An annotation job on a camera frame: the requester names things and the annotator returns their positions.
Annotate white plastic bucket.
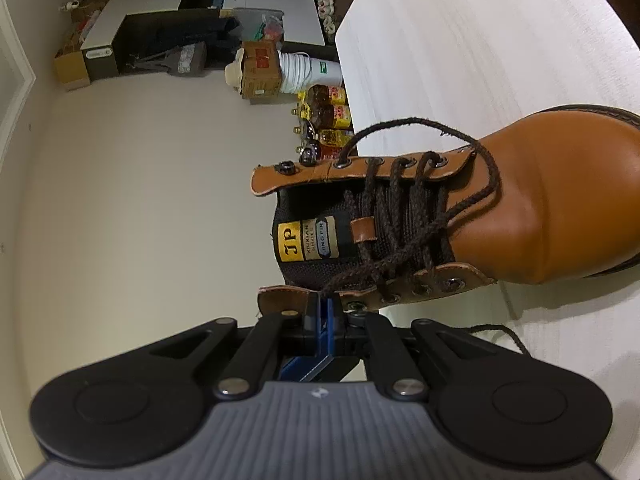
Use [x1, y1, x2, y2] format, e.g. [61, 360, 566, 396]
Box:
[276, 51, 344, 96]

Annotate dark brown shoelace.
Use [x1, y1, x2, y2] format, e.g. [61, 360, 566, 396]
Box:
[316, 116, 534, 357]

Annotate dark hanging clothes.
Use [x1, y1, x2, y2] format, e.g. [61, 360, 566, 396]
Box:
[121, 14, 242, 62]

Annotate clear plastic storage bin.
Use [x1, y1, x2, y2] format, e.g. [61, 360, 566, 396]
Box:
[231, 6, 287, 54]

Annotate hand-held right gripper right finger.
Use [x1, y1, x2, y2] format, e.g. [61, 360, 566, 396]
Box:
[327, 297, 494, 402]

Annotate plain cardboard box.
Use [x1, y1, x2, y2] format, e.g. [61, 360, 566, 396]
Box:
[52, 34, 94, 93]

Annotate brown leather boot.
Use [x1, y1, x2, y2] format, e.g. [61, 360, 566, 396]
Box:
[249, 104, 640, 320]

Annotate straw hat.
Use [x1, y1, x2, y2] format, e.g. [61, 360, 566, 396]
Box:
[223, 46, 249, 94]

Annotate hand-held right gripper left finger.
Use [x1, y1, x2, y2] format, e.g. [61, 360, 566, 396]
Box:
[149, 292, 329, 402]

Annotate red-print cardboard box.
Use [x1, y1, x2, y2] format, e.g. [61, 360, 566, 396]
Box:
[240, 40, 283, 102]

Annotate grey hanging bag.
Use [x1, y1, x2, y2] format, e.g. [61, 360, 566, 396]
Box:
[126, 41, 209, 79]

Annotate row of cooking oil bottles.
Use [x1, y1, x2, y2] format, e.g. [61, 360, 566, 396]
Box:
[291, 84, 354, 162]

